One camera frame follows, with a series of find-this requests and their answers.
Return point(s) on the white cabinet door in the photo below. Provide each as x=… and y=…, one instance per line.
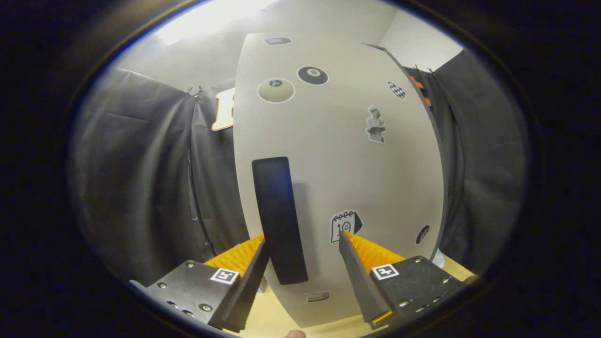
x=338, y=164

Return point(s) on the black backdrop cloth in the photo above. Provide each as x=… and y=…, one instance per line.
x=136, y=164

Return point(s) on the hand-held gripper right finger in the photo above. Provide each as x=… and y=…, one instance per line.
x=361, y=281

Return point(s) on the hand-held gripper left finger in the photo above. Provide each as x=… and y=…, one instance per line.
x=246, y=291

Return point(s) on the white fuzzy object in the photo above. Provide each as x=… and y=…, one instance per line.
x=439, y=259

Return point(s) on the dark grey cabinet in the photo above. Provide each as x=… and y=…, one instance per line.
x=382, y=48

